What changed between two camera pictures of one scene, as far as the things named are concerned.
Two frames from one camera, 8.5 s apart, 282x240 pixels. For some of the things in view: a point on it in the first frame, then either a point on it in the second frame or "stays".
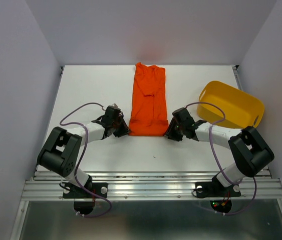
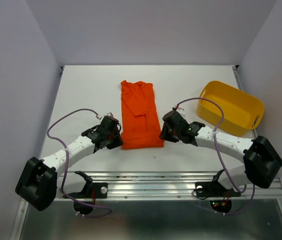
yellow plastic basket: (242, 109) stays
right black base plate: (215, 189) stays
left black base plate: (71, 191) stays
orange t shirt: (149, 115) → (141, 128)
